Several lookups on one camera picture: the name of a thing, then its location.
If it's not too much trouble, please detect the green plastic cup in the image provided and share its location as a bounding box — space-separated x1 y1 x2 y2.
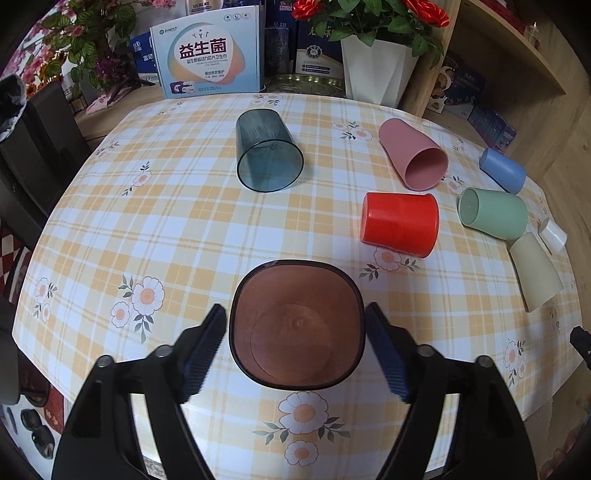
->
458 187 528 241

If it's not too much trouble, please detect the red plastic cup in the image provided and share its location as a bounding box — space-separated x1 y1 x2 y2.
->
360 192 440 258

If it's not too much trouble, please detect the white faceted vase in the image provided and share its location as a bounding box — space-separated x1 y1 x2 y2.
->
341 36 418 108

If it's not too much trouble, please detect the beige plastic cup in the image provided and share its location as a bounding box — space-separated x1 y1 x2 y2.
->
509 232 563 313

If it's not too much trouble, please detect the blue plastic cup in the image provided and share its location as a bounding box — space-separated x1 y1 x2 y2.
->
479 148 527 195

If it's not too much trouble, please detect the transparent brown plastic cup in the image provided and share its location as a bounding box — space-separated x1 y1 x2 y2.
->
228 259 366 391

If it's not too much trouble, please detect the yellow plaid floral tablecloth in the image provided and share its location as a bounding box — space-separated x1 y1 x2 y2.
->
13 94 583 479

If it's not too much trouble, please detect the light blue probiotic box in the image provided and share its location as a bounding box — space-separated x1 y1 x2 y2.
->
150 5 264 99

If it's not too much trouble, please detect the red rose bouquet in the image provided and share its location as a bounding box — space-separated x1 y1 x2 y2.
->
291 0 450 60

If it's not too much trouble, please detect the pink flower plant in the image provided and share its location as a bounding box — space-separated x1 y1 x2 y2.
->
0 0 180 100

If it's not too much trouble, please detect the black chair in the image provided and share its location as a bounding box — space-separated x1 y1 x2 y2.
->
1 75 91 249

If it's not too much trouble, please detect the glass dish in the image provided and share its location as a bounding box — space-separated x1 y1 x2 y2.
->
263 73 346 98

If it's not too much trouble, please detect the pink plastic cup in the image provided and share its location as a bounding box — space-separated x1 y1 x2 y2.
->
379 118 449 191

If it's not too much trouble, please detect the white plastic cup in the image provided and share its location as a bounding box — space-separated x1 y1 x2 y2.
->
538 217 568 255

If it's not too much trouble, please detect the wooden shelf unit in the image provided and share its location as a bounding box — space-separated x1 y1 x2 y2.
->
399 0 591 181

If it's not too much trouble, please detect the purple box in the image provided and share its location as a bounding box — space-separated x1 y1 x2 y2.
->
468 106 517 154

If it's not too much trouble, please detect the transparent teal plastic cup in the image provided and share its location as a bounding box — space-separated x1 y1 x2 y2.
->
235 109 304 193

